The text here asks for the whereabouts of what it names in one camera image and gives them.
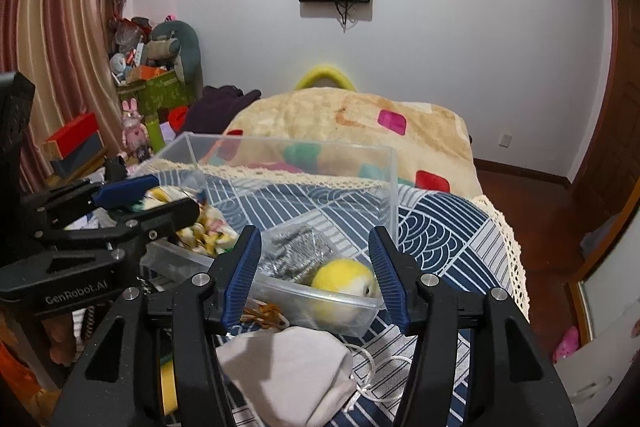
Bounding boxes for grey-green plush toy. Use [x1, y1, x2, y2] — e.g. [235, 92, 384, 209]
[149, 21, 203, 86]

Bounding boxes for striped brown curtain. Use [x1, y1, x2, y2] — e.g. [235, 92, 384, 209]
[0, 0, 137, 195]

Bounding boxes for wooden door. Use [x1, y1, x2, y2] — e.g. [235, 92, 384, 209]
[565, 0, 640, 212]

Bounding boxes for pink slipper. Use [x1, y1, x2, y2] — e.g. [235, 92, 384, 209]
[552, 326, 581, 363]

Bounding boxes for grey box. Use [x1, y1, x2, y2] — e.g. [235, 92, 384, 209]
[50, 134, 109, 180]

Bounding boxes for white drawer cabinet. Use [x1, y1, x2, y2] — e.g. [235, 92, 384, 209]
[554, 252, 640, 410]

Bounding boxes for pink rabbit doll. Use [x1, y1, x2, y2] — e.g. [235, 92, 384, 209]
[121, 99, 151, 154]

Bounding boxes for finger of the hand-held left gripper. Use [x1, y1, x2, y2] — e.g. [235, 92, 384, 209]
[36, 197, 201, 254]
[22, 174, 161, 222]

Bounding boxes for white face mask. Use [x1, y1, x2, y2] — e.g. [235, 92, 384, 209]
[215, 326, 416, 427]

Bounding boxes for red box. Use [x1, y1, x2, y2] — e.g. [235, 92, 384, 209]
[42, 113, 101, 158]

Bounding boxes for yellow floral cloth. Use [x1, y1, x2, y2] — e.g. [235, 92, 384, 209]
[142, 187, 239, 258]

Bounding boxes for dark purple cloth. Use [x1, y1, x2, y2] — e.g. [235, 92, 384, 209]
[179, 85, 262, 136]

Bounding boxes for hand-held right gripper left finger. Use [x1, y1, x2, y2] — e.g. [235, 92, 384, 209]
[50, 224, 263, 427]

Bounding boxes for red cloth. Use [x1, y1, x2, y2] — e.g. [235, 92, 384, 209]
[167, 106, 192, 130]

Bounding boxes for orange cloth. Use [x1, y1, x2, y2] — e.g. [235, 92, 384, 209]
[0, 337, 53, 420]

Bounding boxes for yellow object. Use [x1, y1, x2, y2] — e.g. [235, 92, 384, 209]
[159, 356, 179, 414]

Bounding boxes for blue patterned lace-edged tablecloth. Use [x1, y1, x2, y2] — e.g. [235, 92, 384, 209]
[135, 157, 531, 427]

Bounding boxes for green patterned storage box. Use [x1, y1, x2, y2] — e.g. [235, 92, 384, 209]
[116, 74, 197, 118]

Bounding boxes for silver steel wool scourers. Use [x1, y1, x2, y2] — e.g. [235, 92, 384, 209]
[260, 227, 334, 281]

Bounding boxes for light green carton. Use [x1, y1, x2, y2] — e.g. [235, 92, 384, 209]
[145, 117, 176, 152]

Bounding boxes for pile of assorted packets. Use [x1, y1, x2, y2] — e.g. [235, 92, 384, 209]
[107, 14, 171, 84]

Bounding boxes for black hanging cable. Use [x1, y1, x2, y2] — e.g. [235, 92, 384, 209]
[334, 1, 359, 34]

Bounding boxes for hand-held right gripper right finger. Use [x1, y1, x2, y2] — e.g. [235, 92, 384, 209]
[368, 225, 581, 427]

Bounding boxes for clear plastic storage box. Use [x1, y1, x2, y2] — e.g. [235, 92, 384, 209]
[135, 132, 401, 339]

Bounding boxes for beige plush blanket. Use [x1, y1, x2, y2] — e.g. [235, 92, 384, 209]
[225, 89, 481, 200]

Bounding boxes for yellow plush toy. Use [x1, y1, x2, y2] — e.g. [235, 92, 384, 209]
[311, 258, 379, 328]

